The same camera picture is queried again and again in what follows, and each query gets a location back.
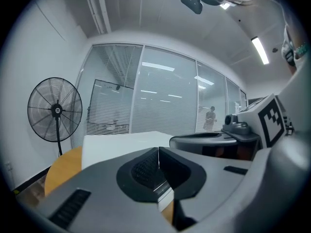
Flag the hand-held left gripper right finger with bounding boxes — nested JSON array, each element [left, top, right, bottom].
[[158, 146, 253, 231]]

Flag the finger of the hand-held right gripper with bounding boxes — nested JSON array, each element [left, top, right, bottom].
[[169, 135, 238, 155], [171, 132, 224, 138]]

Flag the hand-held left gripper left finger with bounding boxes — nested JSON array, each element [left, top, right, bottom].
[[33, 146, 173, 233]]

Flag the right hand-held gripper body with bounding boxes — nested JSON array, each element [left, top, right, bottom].
[[202, 93, 296, 162]]

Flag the white toaster oven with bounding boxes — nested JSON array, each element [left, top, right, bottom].
[[81, 130, 176, 214]]

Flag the glass partition with blinds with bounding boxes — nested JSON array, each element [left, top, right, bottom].
[[71, 43, 249, 150]]

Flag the person's white printed shirt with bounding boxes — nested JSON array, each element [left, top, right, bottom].
[[278, 23, 311, 140]]

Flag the whiteboard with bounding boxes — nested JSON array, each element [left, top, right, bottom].
[[86, 78, 135, 131]]

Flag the black standing fan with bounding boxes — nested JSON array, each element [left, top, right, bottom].
[[27, 76, 84, 158]]

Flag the white ceiling pipes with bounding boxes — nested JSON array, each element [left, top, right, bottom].
[[82, 0, 113, 35]]

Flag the black head-mounted camera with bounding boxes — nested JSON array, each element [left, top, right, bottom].
[[180, 0, 204, 15]]

